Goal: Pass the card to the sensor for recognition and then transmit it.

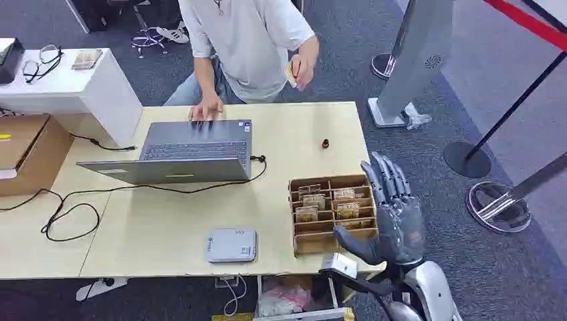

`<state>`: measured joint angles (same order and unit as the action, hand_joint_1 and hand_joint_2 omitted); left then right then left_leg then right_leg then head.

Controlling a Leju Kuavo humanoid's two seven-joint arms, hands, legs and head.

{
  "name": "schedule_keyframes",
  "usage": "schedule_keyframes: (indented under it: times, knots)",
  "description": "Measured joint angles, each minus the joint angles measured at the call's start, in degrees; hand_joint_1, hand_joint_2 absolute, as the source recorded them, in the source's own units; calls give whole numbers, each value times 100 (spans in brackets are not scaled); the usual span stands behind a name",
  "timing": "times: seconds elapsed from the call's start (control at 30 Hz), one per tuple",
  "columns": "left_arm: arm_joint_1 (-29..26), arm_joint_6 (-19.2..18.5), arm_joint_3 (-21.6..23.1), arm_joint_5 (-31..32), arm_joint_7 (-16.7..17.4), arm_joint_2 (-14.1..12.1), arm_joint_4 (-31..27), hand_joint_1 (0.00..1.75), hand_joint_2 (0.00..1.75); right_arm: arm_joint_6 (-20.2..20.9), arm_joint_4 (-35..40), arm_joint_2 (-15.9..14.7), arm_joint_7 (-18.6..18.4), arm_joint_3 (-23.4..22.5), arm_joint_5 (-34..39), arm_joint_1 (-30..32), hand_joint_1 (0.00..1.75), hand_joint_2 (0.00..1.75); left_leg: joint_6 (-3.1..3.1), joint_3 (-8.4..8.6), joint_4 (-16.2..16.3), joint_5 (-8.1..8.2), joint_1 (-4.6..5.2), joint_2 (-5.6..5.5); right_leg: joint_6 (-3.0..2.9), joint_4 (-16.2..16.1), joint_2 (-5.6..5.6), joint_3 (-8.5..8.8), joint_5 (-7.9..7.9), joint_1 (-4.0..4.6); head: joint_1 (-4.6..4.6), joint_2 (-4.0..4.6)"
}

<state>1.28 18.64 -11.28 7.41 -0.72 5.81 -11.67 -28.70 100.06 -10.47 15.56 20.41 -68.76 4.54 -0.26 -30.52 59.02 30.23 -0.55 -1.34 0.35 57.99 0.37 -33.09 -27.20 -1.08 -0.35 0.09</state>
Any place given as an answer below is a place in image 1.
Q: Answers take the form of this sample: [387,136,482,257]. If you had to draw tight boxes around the person's left hand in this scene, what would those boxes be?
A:
[290,53,316,92]

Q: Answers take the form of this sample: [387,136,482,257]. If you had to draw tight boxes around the person's right hand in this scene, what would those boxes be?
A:
[188,95,226,122]

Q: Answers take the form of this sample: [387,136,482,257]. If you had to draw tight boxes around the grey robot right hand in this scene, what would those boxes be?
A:
[333,151,427,267]

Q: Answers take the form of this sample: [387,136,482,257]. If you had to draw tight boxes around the grey laptop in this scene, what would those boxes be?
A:
[76,118,253,186]

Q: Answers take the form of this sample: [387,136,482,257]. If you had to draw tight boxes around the person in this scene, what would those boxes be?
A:
[162,0,321,122]

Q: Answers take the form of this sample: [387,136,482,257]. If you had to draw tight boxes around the chrome stanchion base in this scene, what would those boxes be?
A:
[370,53,397,81]

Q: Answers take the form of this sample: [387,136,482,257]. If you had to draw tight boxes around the white shoe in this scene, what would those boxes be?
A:
[156,21,191,45]

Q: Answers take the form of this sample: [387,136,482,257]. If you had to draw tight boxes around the chrome chair base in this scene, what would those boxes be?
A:
[130,26,169,58]

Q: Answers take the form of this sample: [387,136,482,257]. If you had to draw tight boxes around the wooden card box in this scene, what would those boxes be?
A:
[288,174,380,258]

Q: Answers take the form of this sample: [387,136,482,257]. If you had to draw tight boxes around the black stanchion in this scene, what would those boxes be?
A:
[443,51,567,179]

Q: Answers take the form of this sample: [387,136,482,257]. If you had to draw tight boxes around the chrome stanchion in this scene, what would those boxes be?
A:
[465,152,567,234]

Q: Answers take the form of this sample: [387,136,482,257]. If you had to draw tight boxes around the clear plastic wrap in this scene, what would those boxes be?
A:
[403,102,433,130]

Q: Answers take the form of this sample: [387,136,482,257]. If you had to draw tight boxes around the grey kiosk stand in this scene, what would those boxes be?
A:
[366,0,455,129]

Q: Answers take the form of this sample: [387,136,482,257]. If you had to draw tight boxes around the white cabinet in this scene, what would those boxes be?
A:
[0,47,144,149]

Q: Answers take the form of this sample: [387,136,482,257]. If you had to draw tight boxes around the stack of cards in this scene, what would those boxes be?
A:
[70,48,104,71]

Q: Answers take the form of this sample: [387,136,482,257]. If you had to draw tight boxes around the open white drawer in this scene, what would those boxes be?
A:
[253,274,355,321]

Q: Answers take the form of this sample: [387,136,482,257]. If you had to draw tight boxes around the small grey card reader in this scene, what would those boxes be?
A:
[205,227,258,264]

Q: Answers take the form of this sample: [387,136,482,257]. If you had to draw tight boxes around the pink plastic bag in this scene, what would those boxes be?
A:
[257,283,313,318]

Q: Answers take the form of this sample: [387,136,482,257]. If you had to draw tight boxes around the black-rimmed glasses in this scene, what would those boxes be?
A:
[21,44,64,85]

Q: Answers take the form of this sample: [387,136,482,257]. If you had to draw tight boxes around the brown cardboard box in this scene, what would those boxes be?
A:
[0,114,75,197]

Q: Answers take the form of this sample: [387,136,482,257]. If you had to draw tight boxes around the black device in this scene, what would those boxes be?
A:
[0,37,25,85]

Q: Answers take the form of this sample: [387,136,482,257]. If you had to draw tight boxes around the white power strip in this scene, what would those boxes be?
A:
[75,277,129,302]

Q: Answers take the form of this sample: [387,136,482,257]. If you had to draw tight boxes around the red barrier belt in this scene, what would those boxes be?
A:
[483,0,567,51]

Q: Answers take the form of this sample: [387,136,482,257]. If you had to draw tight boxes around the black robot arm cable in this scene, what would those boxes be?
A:
[320,269,402,321]

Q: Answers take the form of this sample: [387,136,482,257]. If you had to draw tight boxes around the black cable with plug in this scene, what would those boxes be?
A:
[69,132,137,152]

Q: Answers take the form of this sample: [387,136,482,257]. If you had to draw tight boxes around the black laptop power cable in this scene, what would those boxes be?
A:
[0,154,268,243]

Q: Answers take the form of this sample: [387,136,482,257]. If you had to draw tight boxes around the white cable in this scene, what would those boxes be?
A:
[220,275,248,318]

